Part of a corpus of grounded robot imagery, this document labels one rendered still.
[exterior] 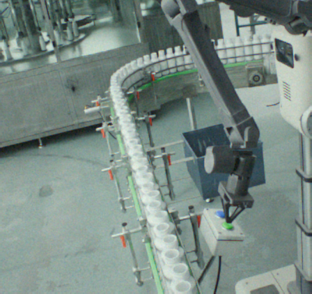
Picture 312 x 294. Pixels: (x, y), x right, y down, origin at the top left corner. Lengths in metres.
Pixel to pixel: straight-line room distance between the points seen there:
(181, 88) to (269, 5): 1.92
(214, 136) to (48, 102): 2.85
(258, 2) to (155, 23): 5.48
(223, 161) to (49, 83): 3.81
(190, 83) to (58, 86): 2.02
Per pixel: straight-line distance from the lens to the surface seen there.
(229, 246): 1.23
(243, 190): 1.16
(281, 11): 1.26
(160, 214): 1.25
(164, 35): 6.73
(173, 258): 1.08
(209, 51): 1.13
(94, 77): 4.76
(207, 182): 2.03
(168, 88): 3.07
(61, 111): 4.87
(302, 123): 1.59
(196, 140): 2.26
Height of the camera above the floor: 1.85
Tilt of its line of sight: 24 degrees down
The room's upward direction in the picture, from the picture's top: 12 degrees counter-clockwise
